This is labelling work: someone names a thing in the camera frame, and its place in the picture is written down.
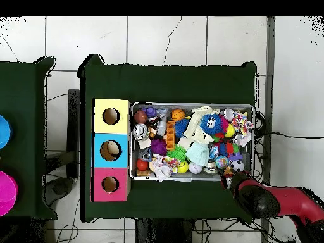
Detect brown plush teddy bear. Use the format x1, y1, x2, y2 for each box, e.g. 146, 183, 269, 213
222, 165, 235, 178

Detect clear mesh bin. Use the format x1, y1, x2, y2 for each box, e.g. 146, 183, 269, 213
129, 101, 256, 182

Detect wooden box with three holes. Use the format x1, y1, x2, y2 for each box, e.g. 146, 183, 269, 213
90, 97, 132, 203

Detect black and white soccer ball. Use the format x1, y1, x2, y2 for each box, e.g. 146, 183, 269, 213
229, 159, 246, 173

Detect globe print ball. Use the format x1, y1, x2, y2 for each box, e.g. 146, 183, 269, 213
215, 154, 230, 170

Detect blue fuzzy ball with eyes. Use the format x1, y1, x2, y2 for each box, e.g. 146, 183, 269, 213
199, 113, 225, 136

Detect cream muslin cloth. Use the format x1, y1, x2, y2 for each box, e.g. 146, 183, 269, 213
177, 106, 221, 150

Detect blue spiky ball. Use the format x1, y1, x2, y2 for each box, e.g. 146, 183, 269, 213
173, 117, 190, 139

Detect orange plastic block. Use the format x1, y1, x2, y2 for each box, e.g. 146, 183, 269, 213
166, 120, 176, 151

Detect purple spiky toy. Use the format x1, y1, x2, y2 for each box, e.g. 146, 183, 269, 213
150, 138, 168, 156

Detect orange basketball toy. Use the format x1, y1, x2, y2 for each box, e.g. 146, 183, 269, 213
171, 108, 186, 122

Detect silver drink can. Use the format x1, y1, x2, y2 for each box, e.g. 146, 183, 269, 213
132, 123, 150, 141

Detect brown football toy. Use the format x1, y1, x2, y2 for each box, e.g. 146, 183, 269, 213
133, 109, 148, 124

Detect dark green tablecloth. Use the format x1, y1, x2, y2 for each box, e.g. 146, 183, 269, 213
77, 54, 258, 223
0, 56, 58, 220

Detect magenta bowl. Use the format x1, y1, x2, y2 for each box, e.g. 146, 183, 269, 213
0, 170, 18, 217

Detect blue bowl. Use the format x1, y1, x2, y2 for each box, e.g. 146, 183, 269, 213
0, 115, 13, 150

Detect black cable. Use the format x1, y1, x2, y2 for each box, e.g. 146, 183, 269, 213
254, 111, 324, 139

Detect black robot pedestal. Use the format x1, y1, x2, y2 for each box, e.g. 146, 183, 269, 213
135, 218, 196, 243

